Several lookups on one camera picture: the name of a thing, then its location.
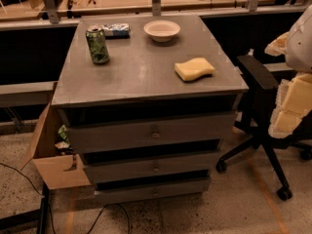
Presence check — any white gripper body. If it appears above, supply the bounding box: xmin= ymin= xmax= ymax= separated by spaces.
xmin=268 ymin=72 xmax=312 ymax=138

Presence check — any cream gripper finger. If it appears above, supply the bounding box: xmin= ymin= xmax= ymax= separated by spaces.
xmin=264 ymin=32 xmax=289 ymax=57

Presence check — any yellow sponge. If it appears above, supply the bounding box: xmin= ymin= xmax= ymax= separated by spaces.
xmin=175 ymin=58 xmax=215 ymax=82

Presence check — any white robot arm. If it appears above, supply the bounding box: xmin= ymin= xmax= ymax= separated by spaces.
xmin=265 ymin=6 xmax=312 ymax=138

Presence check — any white paper bowl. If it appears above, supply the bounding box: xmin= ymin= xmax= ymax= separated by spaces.
xmin=143 ymin=20 xmax=180 ymax=43

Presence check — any black office chair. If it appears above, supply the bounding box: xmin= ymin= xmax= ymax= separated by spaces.
xmin=215 ymin=55 xmax=312 ymax=201

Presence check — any top grey drawer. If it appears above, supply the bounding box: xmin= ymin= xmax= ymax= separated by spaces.
xmin=66 ymin=112 xmax=236 ymax=153

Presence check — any grey drawer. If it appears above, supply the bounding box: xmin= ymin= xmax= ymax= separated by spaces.
xmin=84 ymin=151 xmax=219 ymax=183
xmin=95 ymin=176 xmax=211 ymax=205
xmin=66 ymin=112 xmax=236 ymax=153

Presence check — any middle grey drawer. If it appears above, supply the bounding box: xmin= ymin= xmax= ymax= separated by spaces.
xmin=84 ymin=151 xmax=219 ymax=183

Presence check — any bottom grey drawer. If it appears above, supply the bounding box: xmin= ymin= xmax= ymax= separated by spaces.
xmin=95 ymin=176 xmax=211 ymax=205

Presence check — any grey drawer cabinet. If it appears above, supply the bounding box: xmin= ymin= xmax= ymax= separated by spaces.
xmin=52 ymin=16 xmax=248 ymax=192

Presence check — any blue white snack packet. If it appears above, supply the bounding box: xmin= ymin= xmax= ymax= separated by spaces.
xmin=102 ymin=23 xmax=130 ymax=38

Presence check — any green soda can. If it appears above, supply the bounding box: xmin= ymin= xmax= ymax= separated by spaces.
xmin=86 ymin=24 xmax=109 ymax=64

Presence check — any cardboard box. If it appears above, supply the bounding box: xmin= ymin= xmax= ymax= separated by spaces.
xmin=20 ymin=81 xmax=92 ymax=191

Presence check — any wooden background workbench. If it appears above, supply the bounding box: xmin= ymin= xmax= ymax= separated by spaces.
xmin=0 ymin=0 xmax=248 ymax=21

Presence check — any black metal stand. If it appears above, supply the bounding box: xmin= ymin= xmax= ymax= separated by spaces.
xmin=0 ymin=183 xmax=50 ymax=234

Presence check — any black floor cable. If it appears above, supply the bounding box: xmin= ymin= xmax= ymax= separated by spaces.
xmin=85 ymin=203 xmax=132 ymax=234

